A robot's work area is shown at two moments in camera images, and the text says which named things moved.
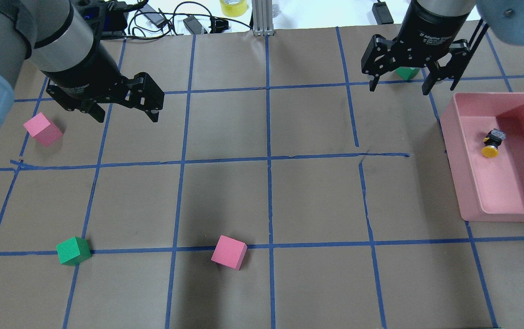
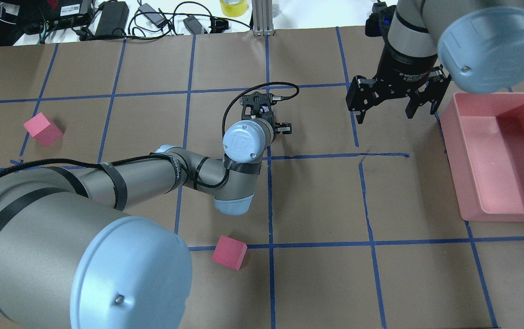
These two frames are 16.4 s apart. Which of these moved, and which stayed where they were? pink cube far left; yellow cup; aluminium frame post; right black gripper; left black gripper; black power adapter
Moved: left black gripper; right black gripper
Stayed: yellow cup; pink cube far left; black power adapter; aluminium frame post
